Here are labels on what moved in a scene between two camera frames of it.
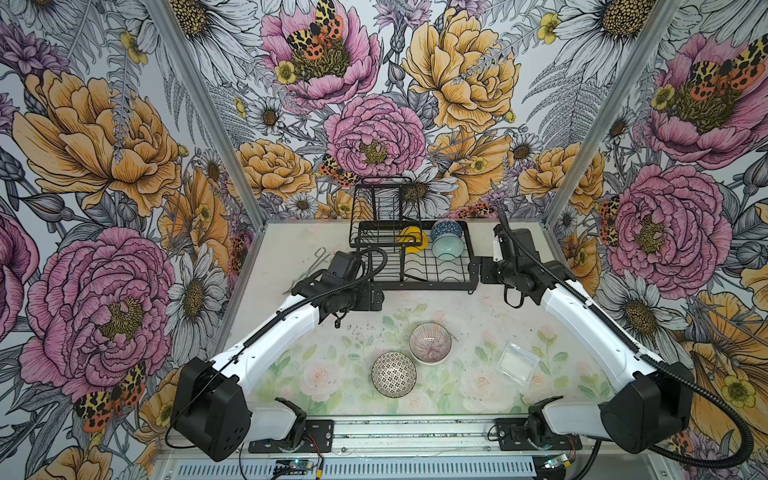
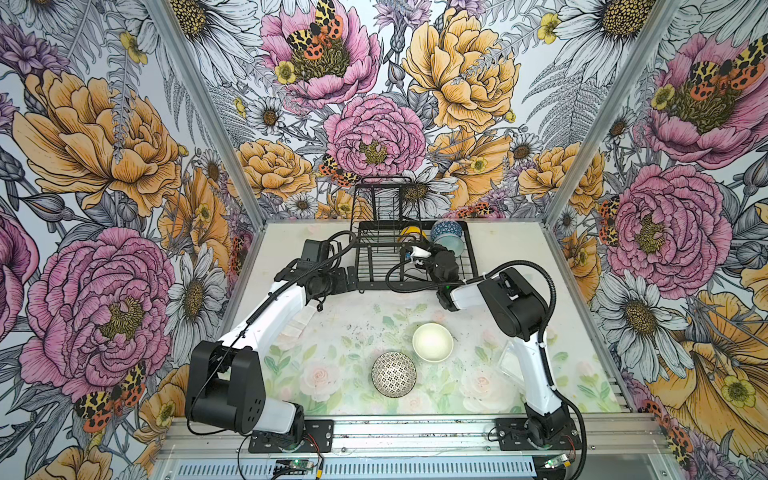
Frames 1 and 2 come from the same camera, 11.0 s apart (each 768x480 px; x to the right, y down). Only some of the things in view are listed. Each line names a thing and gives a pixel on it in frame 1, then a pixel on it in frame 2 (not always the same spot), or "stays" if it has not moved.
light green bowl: [447, 247] stays
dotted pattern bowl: [394, 374] stays
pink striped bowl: [430, 343] → [419, 252]
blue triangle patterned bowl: [446, 226] stays
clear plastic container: [518, 363] stays
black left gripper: [364, 303] → [341, 281]
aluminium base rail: [412, 448] stays
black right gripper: [486, 272] → [436, 248]
